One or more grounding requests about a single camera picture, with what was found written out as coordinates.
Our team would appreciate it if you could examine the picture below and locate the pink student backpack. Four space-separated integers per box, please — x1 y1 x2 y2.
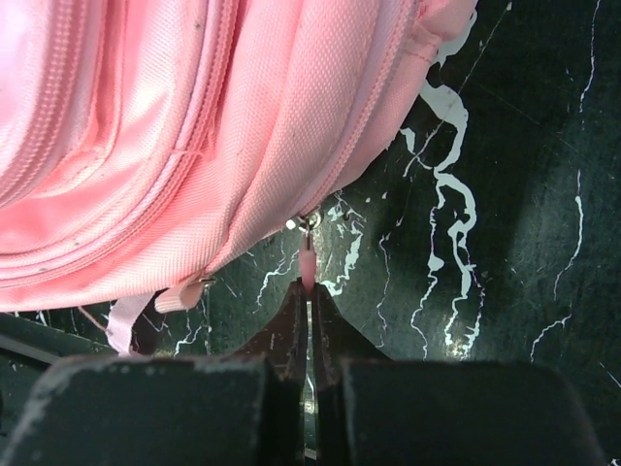
1 1 476 354

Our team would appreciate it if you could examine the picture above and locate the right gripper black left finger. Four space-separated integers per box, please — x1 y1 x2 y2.
1 281 307 465

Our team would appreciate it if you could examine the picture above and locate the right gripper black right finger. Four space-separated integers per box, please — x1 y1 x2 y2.
311 285 606 465

